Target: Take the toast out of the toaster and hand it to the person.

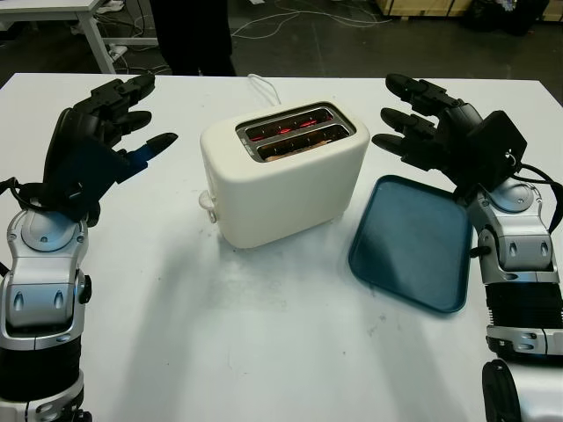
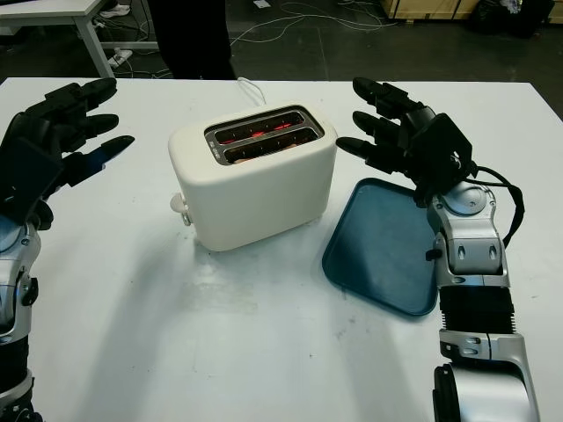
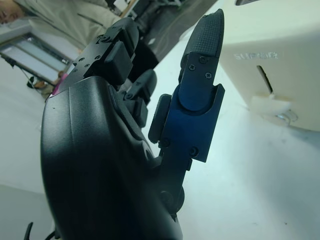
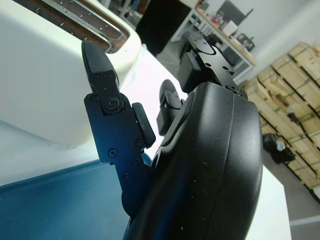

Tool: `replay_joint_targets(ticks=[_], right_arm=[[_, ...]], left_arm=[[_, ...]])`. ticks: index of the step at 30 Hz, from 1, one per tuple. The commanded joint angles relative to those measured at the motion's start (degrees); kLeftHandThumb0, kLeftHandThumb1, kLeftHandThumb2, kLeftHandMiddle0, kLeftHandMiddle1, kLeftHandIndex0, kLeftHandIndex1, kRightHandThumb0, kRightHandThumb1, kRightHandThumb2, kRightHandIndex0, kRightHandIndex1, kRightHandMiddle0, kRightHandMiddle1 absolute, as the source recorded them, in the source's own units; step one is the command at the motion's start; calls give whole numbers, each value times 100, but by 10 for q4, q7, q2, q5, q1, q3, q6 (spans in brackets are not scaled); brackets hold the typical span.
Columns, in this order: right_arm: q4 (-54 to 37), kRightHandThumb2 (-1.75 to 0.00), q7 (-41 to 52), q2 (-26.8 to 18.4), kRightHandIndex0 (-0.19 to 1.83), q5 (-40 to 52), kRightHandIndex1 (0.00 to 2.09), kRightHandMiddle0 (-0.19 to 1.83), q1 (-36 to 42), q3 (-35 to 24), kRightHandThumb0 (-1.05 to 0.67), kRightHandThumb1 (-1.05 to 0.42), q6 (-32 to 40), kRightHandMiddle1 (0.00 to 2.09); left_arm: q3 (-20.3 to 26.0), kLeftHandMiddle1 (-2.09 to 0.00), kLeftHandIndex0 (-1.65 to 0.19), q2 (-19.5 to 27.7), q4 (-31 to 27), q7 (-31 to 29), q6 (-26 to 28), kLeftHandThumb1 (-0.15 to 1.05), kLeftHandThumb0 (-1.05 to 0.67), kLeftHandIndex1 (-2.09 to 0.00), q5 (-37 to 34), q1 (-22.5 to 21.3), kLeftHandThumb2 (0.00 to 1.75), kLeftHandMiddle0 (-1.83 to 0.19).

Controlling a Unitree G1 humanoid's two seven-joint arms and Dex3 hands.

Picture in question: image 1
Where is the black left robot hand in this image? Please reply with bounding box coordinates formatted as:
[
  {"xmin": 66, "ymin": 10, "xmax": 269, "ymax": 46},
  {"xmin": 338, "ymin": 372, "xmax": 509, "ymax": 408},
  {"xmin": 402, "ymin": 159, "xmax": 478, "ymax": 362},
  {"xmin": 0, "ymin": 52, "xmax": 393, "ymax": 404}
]
[{"xmin": 43, "ymin": 73, "xmax": 179, "ymax": 171}]

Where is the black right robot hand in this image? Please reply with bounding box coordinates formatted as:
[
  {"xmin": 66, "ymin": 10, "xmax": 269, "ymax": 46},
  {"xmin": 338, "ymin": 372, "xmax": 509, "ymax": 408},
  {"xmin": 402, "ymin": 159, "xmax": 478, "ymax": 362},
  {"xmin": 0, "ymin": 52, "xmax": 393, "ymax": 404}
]
[{"xmin": 371, "ymin": 73, "xmax": 486, "ymax": 194}]

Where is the person in cream jacket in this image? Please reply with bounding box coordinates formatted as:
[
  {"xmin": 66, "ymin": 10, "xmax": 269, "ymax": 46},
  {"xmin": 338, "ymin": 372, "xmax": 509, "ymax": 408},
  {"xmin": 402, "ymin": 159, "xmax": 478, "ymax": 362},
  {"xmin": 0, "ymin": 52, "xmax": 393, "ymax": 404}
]
[{"xmin": 160, "ymin": 0, "xmax": 239, "ymax": 77}]

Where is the cream white toaster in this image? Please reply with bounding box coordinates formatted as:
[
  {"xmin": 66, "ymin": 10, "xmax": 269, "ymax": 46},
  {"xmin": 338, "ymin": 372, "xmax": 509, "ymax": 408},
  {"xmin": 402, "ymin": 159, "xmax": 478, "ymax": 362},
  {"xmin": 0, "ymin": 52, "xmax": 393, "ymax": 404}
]
[{"xmin": 199, "ymin": 100, "xmax": 371, "ymax": 250}]

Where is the dark blue plastic tray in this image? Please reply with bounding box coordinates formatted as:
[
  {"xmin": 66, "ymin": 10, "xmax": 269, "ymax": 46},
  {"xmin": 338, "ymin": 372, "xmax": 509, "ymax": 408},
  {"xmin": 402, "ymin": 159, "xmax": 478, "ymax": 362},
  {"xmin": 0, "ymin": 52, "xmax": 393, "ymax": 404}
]
[{"xmin": 347, "ymin": 174, "xmax": 474, "ymax": 315}]

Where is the wooden crate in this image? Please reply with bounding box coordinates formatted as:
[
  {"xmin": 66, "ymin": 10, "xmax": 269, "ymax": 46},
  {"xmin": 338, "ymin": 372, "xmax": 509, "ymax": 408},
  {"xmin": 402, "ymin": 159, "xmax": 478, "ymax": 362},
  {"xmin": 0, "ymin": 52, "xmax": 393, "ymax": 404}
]
[{"xmin": 373, "ymin": 0, "xmax": 477, "ymax": 21}]

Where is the black bag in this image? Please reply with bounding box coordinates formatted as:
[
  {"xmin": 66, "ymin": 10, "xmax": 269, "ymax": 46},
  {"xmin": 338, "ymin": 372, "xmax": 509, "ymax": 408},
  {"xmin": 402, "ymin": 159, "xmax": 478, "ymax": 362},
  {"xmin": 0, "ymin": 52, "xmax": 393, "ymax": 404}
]
[{"xmin": 461, "ymin": 0, "xmax": 547, "ymax": 37}]

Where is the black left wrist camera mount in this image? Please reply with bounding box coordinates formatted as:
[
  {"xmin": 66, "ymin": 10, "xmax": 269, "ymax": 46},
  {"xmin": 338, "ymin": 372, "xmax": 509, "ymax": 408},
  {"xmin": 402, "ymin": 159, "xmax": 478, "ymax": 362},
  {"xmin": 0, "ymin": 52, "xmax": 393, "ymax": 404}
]
[{"xmin": 42, "ymin": 139, "xmax": 135, "ymax": 222}]

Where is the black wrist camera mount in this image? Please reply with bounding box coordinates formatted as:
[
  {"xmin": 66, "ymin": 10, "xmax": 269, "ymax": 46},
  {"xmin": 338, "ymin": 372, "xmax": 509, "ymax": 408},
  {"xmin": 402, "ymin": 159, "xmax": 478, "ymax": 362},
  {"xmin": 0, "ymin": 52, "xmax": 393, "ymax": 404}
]
[
  {"xmin": 42, "ymin": 139, "xmax": 135, "ymax": 222},
  {"xmin": 464, "ymin": 110, "xmax": 529, "ymax": 191}
]

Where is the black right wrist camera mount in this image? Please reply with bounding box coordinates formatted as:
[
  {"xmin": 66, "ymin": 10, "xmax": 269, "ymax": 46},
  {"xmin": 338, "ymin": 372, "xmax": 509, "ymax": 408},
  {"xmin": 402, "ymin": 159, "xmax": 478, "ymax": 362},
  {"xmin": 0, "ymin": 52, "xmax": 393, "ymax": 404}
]
[{"xmin": 464, "ymin": 110, "xmax": 529, "ymax": 191}]

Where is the white metal frame table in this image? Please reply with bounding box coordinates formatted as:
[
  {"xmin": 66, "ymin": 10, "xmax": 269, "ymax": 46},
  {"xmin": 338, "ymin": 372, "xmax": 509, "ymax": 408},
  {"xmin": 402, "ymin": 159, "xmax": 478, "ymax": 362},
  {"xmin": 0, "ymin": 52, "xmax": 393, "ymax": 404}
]
[{"xmin": 0, "ymin": 0, "xmax": 160, "ymax": 75}]

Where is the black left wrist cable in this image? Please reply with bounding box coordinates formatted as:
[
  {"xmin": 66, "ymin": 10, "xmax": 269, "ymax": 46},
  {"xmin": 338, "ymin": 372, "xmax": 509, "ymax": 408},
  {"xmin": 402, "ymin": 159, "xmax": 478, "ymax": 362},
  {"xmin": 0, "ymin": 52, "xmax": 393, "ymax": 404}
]
[{"xmin": 0, "ymin": 177, "xmax": 59, "ymax": 213}]

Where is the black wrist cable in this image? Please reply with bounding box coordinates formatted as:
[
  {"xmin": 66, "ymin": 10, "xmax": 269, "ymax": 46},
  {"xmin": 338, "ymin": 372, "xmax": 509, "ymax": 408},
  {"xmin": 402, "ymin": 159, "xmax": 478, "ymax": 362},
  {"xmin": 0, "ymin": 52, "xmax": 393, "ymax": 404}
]
[
  {"xmin": 0, "ymin": 177, "xmax": 59, "ymax": 213},
  {"xmin": 512, "ymin": 161, "xmax": 563, "ymax": 239}
]

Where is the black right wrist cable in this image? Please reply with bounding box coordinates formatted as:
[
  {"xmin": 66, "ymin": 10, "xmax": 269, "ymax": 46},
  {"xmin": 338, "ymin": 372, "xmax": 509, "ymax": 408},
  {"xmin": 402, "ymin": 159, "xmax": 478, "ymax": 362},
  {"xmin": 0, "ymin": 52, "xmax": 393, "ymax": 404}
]
[{"xmin": 512, "ymin": 161, "xmax": 563, "ymax": 239}]

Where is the white toaster power cord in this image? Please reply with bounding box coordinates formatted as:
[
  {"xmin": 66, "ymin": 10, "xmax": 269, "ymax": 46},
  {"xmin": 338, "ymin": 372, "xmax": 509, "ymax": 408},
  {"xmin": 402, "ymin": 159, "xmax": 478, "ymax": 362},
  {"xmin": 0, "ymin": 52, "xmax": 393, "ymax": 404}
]
[{"xmin": 246, "ymin": 73, "xmax": 283, "ymax": 107}]

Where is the white floor cable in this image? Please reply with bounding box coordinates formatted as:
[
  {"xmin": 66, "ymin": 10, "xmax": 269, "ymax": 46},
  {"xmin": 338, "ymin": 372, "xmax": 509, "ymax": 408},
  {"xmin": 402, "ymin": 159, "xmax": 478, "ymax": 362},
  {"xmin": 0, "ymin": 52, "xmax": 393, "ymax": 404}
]
[{"xmin": 230, "ymin": 0, "xmax": 384, "ymax": 40}]

